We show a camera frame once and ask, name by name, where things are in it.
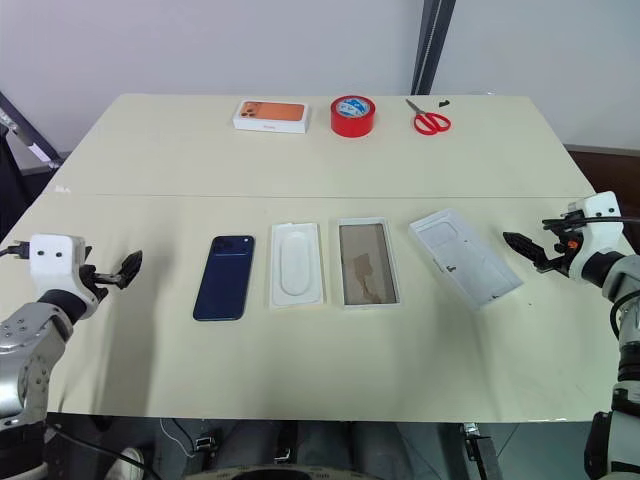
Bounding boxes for orange printed phone box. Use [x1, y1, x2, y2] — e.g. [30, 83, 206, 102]
[231, 99, 312, 135]

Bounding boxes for slanted metal frame bar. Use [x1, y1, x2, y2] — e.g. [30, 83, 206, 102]
[0, 89, 64, 169]

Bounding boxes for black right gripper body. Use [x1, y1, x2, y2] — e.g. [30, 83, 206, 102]
[542, 213, 582, 274]

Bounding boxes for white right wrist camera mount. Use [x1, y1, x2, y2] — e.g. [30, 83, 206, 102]
[567, 191, 627, 281]

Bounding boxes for white shoe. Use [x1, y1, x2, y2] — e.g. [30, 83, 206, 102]
[107, 446, 147, 480]

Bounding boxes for black chair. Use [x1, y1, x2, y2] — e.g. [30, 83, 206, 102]
[0, 124, 32, 242]

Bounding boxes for white phone box lid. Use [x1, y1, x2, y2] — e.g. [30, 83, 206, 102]
[408, 208, 525, 311]

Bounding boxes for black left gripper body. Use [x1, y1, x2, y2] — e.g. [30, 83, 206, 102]
[77, 263, 122, 303]

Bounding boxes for thin white cable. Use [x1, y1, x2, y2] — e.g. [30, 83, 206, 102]
[159, 418, 197, 459]

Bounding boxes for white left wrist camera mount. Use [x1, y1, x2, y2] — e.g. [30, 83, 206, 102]
[28, 233, 101, 321]

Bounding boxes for red handled scissors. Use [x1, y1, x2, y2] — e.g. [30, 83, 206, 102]
[405, 98, 453, 136]

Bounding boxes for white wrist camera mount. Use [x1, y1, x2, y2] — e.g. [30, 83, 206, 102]
[28, 233, 101, 321]
[567, 191, 627, 281]

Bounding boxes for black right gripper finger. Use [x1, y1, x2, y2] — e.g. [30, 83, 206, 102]
[501, 231, 549, 263]
[533, 258, 569, 276]

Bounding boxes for white moulded tray insert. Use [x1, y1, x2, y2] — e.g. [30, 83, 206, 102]
[269, 221, 327, 311]

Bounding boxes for dark vertical post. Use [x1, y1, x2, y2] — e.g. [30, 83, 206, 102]
[410, 0, 457, 96]

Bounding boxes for red tape roll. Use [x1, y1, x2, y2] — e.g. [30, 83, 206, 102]
[329, 95, 378, 138]

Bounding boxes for dark blue smartphone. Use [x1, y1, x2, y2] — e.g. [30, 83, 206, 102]
[192, 234, 255, 322]

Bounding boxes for white phone box base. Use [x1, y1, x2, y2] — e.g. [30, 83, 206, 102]
[336, 216, 402, 311]

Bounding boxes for metal table leg bracket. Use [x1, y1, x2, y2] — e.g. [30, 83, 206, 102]
[462, 422, 497, 480]

